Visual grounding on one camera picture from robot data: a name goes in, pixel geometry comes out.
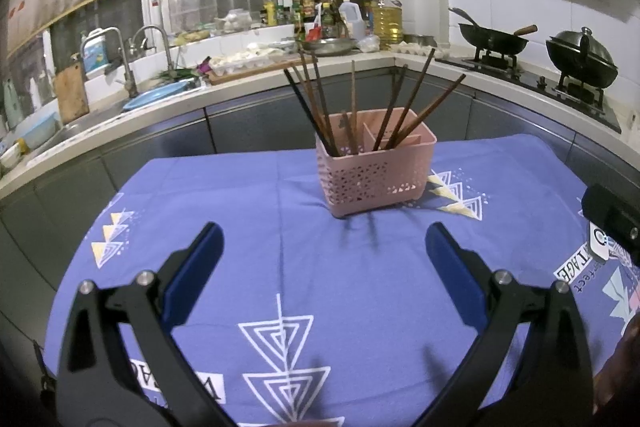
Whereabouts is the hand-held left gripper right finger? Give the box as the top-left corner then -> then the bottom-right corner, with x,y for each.
414,222 -> 593,427

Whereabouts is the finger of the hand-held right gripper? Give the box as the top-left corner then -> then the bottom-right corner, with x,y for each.
581,183 -> 640,265

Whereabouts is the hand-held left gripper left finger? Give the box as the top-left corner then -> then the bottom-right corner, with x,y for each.
55,222 -> 226,427

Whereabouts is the pink plastic utensil basket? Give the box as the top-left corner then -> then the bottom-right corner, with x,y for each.
315,107 -> 438,219

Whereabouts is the bunch of wooden chopsticks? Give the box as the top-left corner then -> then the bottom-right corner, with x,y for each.
283,48 -> 467,158

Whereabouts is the small white device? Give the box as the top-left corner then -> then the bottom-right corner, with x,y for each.
589,221 -> 626,260

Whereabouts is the blue printed tablecloth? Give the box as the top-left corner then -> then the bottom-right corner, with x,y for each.
44,134 -> 640,427

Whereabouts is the kitchen counter with grey cabinets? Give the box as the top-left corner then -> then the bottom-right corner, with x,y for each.
0,42 -> 640,288

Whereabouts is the black lidded wok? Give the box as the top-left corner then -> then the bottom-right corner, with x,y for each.
545,26 -> 619,90

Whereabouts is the black gas stove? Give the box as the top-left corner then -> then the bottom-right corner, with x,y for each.
435,47 -> 623,135

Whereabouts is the steel sink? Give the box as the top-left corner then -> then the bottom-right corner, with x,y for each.
50,82 -> 206,142

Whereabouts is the blue plate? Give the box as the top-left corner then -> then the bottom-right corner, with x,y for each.
121,83 -> 198,112

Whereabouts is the chrome kitchen faucet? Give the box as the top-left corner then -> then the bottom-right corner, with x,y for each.
80,27 -> 140,98
131,25 -> 174,72

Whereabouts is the green leafy vegetable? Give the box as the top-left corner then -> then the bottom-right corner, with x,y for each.
152,68 -> 201,82

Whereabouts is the light blue plastic box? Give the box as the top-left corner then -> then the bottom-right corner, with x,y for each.
17,112 -> 61,150

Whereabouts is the long wooden board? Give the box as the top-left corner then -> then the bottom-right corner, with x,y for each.
207,52 -> 301,86

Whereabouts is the wooden cutting board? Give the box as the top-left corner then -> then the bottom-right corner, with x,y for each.
52,57 -> 91,125

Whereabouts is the white egg tray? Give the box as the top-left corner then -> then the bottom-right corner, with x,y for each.
389,41 -> 451,58

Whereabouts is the pale green detergent bottle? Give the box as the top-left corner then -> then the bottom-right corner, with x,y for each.
2,77 -> 23,130

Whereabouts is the black ladle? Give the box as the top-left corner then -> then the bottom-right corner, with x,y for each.
448,7 -> 483,30

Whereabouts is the metal basin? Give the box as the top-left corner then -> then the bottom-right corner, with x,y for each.
300,36 -> 360,58

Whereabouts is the yellow cooking oil bottle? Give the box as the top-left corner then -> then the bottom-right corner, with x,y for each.
370,0 -> 405,50

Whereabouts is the white plastic jug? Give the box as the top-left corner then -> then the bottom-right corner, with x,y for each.
338,0 -> 367,38

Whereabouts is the row of sauce bottles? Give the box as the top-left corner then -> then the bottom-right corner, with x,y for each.
260,0 -> 341,38

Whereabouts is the black wok with handle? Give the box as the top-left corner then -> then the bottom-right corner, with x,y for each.
457,23 -> 538,58

